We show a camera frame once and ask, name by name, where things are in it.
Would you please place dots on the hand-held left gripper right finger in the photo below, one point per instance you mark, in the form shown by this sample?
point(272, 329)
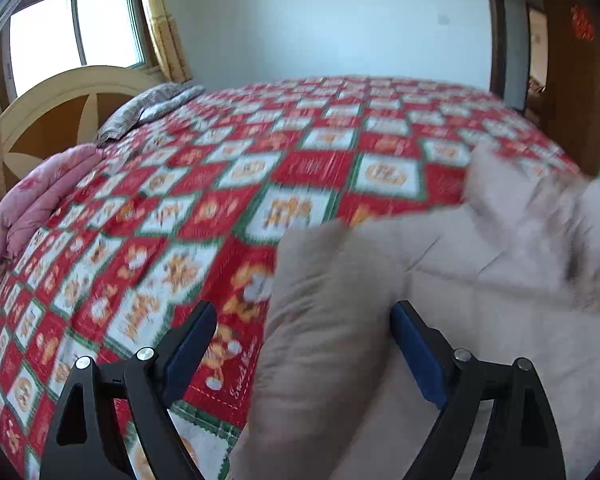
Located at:
point(415, 355)

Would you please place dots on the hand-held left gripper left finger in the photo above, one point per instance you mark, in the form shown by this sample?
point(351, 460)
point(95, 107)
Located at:
point(187, 355)

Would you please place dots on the beige puffer coat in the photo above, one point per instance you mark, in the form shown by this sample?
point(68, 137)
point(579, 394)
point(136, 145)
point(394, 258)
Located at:
point(340, 285)

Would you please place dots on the pink folded quilt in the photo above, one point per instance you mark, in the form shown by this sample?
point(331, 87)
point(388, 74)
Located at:
point(45, 190)

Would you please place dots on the red checked printed blanket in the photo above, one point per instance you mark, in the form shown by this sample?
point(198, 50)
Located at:
point(305, 160)

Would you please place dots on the grey patterned pillow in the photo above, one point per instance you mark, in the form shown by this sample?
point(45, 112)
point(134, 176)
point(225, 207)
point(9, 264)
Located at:
point(150, 105)

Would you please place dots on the cream and wood headboard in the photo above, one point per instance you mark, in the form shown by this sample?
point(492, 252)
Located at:
point(55, 110)

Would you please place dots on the brown wooden door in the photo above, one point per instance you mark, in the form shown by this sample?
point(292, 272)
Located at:
point(580, 85)

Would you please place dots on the yellow curtain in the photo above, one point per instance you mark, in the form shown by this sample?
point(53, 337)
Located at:
point(165, 25)

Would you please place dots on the window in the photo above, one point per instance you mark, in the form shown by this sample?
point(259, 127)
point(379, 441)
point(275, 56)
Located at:
point(105, 20)

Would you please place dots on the red door decoration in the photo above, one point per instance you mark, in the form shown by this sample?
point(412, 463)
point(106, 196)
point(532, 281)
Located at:
point(582, 22)

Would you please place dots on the dark door frame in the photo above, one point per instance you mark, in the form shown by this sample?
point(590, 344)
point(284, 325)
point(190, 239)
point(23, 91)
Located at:
point(500, 35)

